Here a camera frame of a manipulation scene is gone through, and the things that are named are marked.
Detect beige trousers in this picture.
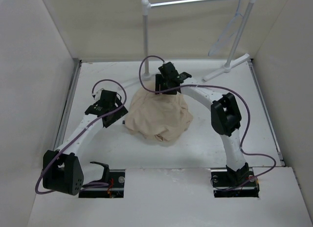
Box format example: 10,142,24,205
125,87,193,142

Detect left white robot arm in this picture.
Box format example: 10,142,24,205
38,89,128,196

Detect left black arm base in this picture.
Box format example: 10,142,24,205
78,170,126,199

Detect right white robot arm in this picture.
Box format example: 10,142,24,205
155,62,249,190

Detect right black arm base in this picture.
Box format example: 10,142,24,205
210,168,260,198

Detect white clothes rack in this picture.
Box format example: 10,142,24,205
141,0,257,82

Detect left aluminium table rail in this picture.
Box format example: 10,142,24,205
52,58,82,150

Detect light blue wire hanger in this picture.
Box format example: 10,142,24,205
208,0,244,57

